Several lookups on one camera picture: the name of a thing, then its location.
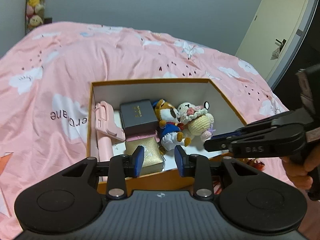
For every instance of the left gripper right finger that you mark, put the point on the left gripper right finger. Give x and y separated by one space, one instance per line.
182 162

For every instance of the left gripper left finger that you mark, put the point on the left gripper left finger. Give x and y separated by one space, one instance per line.
136 162

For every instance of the person's right hand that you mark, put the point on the person's right hand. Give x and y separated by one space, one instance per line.
298 174

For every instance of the gold glitter box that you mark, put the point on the gold glitter box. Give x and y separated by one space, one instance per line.
153 159

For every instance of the pink flat box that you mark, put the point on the pink flat box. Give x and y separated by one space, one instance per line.
143 136

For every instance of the pink selfie stick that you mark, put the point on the pink selfie stick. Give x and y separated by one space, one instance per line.
106 130

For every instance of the black gift box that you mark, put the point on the black gift box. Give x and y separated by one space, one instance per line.
138 117

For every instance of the crochet sheep doll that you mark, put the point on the crochet sheep doll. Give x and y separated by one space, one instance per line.
196 120

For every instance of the fox sailor plush toy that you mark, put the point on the fox sailor plush toy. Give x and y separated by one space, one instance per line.
169 126

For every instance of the orange cardboard box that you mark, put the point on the orange cardboard box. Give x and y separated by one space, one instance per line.
197 91

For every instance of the pink cloud-print bedspread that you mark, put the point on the pink cloud-print bedspread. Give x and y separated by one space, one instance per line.
45 85

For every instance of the cream door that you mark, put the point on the cream door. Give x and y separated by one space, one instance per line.
275 19

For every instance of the stuffed toys on shelf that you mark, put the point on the stuffed toys on shelf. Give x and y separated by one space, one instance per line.
34 14

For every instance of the black door handle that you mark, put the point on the black door handle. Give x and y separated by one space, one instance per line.
281 44

